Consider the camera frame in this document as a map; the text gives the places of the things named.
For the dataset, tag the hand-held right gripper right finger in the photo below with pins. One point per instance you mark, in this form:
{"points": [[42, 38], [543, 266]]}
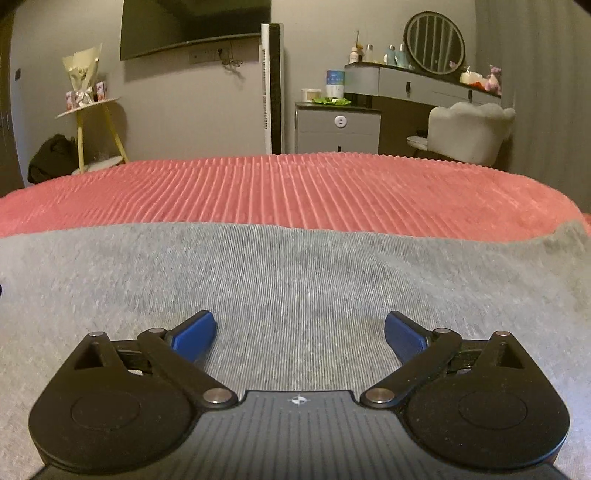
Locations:
{"points": [[406, 337]]}

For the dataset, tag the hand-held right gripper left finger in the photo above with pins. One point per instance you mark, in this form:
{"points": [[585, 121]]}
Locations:
{"points": [[196, 334]]}

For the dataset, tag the grey pants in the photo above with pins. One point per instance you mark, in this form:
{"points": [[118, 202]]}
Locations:
{"points": [[286, 286]]}

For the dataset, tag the red ribbed blanket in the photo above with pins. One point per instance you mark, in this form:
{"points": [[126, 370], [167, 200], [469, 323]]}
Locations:
{"points": [[295, 194]]}

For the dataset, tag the white shell-back chair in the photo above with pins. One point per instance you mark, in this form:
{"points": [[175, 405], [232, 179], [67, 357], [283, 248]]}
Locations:
{"points": [[471, 134]]}

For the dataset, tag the grey nightstand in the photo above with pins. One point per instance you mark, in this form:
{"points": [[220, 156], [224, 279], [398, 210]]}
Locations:
{"points": [[337, 127]]}

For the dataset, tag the black bag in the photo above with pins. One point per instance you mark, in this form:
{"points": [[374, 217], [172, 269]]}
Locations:
{"points": [[51, 159]]}

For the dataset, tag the yellow wooden chair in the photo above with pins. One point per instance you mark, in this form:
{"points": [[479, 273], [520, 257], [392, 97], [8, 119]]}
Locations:
{"points": [[81, 134]]}

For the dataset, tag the grey dressing table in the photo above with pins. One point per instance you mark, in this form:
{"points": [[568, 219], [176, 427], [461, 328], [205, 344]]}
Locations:
{"points": [[415, 90]]}

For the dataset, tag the green packets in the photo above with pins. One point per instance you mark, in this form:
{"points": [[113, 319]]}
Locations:
{"points": [[330, 100]]}

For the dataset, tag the white tower fan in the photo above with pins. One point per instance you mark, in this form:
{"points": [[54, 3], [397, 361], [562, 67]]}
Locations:
{"points": [[271, 92]]}

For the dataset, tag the white jar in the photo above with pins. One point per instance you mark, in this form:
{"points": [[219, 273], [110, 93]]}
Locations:
{"points": [[310, 94]]}

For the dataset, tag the pink printed cup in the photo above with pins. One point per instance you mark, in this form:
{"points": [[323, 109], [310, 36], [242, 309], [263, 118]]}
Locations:
{"points": [[101, 91], [70, 100]]}

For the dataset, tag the white and blue canister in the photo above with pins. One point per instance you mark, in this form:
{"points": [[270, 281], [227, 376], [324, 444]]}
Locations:
{"points": [[335, 84]]}

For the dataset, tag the purple plush toy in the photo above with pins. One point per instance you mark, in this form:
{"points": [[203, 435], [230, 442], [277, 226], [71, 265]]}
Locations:
{"points": [[494, 77]]}

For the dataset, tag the grey curtain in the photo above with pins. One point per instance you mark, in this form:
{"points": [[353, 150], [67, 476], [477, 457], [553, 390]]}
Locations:
{"points": [[540, 92]]}

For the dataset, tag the light blue cosmetic bottle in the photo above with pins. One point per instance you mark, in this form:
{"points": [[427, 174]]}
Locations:
{"points": [[401, 56], [391, 55]]}

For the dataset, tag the reed diffuser bottle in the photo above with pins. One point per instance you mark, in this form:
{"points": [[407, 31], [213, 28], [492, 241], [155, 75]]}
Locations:
{"points": [[353, 56]]}

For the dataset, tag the clear cosmetic bottle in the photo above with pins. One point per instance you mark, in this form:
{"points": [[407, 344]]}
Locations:
{"points": [[369, 53]]}

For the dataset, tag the wrapped flower bouquet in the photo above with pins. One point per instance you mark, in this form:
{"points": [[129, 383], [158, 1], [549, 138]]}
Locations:
{"points": [[83, 69]]}

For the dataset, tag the dark wooden door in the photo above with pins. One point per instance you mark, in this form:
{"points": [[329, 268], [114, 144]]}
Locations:
{"points": [[8, 115]]}

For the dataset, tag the round black-framed mirror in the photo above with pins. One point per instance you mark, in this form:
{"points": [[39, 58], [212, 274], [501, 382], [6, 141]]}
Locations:
{"points": [[434, 41]]}

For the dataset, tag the wall television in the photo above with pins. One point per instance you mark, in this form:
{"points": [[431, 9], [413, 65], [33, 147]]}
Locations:
{"points": [[194, 23]]}

